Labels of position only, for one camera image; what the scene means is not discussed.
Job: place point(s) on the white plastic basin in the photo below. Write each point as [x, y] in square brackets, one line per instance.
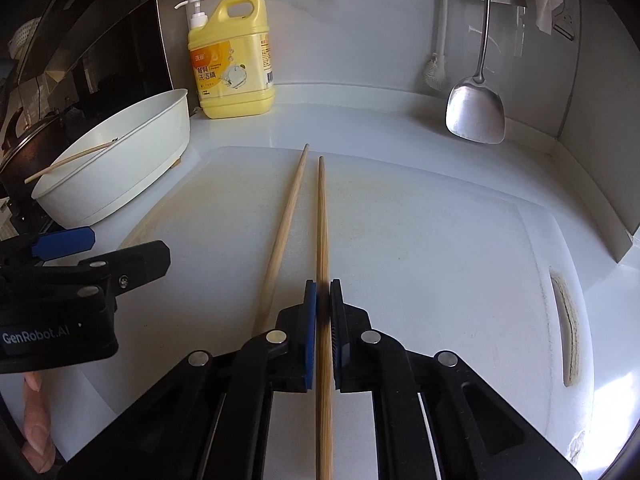
[125, 175]

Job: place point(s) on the white plastic cutting board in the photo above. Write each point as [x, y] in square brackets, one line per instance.
[425, 260]

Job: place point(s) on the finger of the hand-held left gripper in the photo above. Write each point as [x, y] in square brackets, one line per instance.
[65, 242]
[135, 262]

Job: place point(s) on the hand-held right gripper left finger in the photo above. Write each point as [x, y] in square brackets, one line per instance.
[311, 332]

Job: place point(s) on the stainless steel spatula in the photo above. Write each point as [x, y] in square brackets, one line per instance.
[475, 115]

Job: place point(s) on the metal peeler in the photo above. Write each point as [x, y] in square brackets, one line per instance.
[567, 22]

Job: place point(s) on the yellow dish soap bottle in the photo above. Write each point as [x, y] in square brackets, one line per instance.
[235, 75]

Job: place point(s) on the dark frying pan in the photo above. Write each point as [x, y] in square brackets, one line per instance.
[25, 152]

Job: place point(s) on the person's left hand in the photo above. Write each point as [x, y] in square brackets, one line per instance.
[37, 425]

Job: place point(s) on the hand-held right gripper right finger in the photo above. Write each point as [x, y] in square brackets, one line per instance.
[336, 332]

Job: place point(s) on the white bottle brush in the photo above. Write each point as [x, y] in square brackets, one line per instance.
[434, 75]

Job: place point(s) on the black glossy kitchen appliance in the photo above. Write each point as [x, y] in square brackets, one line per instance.
[100, 35]

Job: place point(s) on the long wooden chopstick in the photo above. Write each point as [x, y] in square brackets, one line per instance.
[322, 235]
[70, 160]
[285, 220]

